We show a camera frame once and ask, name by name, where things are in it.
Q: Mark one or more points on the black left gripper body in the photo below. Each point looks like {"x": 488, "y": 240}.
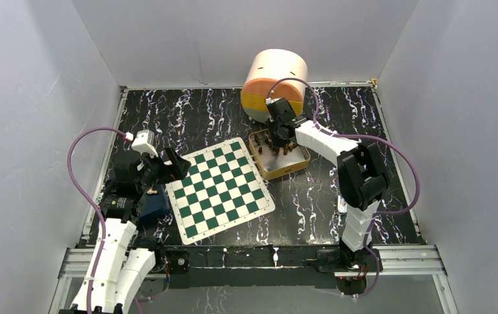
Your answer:
{"x": 154, "y": 171}

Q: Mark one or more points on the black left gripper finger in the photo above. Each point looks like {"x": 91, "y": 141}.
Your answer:
{"x": 174, "y": 174}
{"x": 176, "y": 161}

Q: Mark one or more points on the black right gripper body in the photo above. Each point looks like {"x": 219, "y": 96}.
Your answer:
{"x": 275, "y": 127}

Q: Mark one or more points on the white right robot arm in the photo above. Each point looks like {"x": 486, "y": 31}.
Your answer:
{"x": 360, "y": 168}

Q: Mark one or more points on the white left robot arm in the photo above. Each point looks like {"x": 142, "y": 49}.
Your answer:
{"x": 119, "y": 263}

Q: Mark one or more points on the green white chess board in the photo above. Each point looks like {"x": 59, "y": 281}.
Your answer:
{"x": 223, "y": 189}

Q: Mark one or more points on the blue tin tray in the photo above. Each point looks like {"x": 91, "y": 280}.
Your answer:
{"x": 156, "y": 207}

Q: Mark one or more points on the small white blue tag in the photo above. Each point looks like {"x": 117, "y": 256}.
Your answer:
{"x": 341, "y": 205}

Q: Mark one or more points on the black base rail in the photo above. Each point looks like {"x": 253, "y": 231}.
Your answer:
{"x": 319, "y": 266}

